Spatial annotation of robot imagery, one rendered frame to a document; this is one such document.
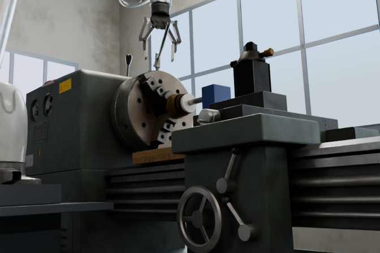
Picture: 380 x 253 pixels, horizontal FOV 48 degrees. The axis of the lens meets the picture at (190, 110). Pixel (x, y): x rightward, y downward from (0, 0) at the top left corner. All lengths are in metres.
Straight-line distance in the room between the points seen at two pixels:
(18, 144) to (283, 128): 0.66
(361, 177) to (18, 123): 0.82
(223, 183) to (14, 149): 0.53
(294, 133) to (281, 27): 2.68
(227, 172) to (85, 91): 0.83
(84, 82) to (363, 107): 2.10
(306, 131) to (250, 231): 0.26
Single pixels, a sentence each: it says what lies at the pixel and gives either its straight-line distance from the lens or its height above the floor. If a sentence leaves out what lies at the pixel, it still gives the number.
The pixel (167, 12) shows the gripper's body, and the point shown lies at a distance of 1.74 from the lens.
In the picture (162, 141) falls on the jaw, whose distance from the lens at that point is 1.56.
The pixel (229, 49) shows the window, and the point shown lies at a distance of 3.86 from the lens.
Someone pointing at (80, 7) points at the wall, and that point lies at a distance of 4.84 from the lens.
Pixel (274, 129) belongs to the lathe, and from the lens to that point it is 0.92.
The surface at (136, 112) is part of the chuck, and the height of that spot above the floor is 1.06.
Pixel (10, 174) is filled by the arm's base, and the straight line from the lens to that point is 1.11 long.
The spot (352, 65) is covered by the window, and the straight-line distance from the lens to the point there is 3.29.
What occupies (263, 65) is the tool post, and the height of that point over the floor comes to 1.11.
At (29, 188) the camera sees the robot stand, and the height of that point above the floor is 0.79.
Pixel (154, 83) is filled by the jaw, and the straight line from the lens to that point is 1.58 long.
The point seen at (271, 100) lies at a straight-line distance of 1.14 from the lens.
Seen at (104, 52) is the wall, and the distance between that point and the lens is 4.87.
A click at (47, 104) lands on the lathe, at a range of 1.93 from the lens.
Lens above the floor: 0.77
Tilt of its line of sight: 11 degrees up
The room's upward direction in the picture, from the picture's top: 2 degrees counter-clockwise
